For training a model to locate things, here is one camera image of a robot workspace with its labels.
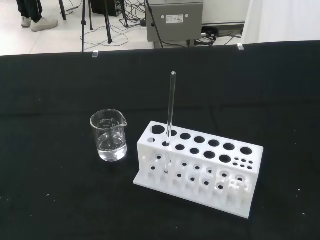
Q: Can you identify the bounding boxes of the clear glass beaker with water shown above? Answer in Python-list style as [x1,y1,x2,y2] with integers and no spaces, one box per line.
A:
[89,108,128,163]

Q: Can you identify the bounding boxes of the black equipment case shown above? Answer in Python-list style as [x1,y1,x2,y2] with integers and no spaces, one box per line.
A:
[89,0,126,17]

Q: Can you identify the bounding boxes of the person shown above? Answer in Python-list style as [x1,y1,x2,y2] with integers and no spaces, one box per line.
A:
[16,0,59,33]

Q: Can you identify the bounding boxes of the black tripod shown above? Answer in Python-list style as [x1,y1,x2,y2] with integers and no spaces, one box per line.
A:
[80,0,114,53]

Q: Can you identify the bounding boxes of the white test tube rack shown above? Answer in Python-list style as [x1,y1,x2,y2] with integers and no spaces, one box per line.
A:
[132,120,265,219]

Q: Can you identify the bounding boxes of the black cable bundle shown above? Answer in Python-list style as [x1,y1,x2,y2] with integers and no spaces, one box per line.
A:
[197,26,242,47]

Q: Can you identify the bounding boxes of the black bench cloth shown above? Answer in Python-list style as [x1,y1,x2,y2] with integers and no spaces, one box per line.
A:
[0,40,320,240]

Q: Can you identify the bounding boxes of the grey metal cabinet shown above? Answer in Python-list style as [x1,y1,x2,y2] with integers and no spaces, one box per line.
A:
[144,1,204,50]

